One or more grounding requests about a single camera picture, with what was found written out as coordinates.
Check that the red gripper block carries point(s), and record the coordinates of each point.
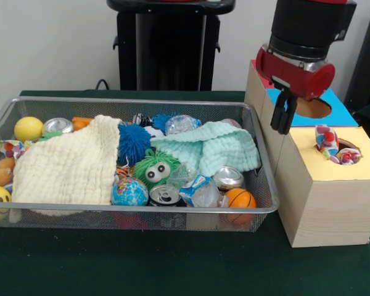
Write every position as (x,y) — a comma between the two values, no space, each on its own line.
(296,77)

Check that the colourful polka dot cloth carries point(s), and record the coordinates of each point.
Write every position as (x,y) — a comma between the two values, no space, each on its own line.
(330,145)

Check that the mint green cloth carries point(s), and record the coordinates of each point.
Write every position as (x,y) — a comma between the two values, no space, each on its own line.
(216,148)

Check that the cream yellow cloth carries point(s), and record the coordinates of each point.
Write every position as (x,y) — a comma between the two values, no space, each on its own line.
(68,163)

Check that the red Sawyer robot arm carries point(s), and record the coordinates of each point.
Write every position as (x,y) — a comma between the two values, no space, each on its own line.
(308,28)

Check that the wooden box with three holes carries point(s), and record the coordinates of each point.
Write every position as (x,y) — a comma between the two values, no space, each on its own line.
(324,203)

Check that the clear mesh bin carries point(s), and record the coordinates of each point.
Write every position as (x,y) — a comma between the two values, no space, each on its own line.
(80,219)

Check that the silver can with closed top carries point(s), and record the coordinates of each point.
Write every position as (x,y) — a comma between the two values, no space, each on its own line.
(228,178)

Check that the small orange basketball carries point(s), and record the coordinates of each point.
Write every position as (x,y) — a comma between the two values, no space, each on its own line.
(240,198)

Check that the crushed clear plastic bottle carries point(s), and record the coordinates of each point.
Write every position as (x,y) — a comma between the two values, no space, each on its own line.
(197,188)
(182,124)

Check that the blue spiky ball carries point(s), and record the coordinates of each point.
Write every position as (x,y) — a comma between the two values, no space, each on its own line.
(134,142)
(160,121)

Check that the green fuzzy toy with eyes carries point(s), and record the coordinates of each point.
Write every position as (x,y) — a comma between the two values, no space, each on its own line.
(155,168)

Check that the silver can with open top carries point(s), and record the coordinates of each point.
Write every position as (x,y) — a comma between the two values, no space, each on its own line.
(165,196)

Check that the globe print ball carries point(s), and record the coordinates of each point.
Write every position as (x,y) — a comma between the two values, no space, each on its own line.
(129,192)

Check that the plain yellow ball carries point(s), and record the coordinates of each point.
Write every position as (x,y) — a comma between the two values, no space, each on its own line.
(28,129)

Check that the orange plush toy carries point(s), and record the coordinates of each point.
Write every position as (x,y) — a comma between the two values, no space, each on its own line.
(0,176)

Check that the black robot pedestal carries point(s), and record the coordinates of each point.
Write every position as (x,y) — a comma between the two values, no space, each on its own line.
(166,49)

